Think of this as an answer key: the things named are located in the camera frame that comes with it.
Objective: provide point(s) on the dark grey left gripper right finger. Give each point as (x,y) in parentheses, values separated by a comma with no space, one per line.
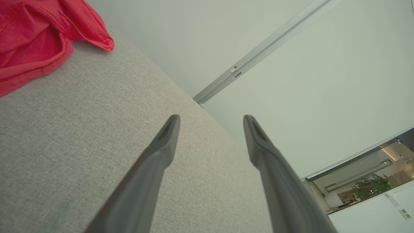
(284,194)

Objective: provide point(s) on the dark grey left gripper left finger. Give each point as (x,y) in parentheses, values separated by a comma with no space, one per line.
(142,187)

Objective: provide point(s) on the red shirt with white sleeves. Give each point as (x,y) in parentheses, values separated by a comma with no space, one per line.
(32,32)

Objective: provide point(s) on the grey fabric sofa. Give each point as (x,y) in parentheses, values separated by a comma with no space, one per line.
(81,129)

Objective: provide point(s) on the green potted plant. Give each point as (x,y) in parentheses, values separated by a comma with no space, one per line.
(372,186)

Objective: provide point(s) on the glass wall window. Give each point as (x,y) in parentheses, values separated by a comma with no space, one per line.
(355,168)

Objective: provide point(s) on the wall switch panel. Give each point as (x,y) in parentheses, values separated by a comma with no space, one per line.
(405,214)

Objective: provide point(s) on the grey aluminium wall post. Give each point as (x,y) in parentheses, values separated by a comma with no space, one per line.
(265,48)

